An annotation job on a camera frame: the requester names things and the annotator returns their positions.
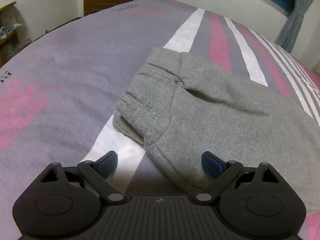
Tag striped pink purple bedsheet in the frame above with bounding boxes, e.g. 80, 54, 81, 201
1, 0, 319, 239

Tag wooden side shelf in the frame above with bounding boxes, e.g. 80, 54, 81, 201
1, 1, 31, 67

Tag grey sweatpants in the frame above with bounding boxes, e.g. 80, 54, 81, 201
113, 48, 319, 212

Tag right grey curtain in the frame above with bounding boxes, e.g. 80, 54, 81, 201
275, 0, 313, 53

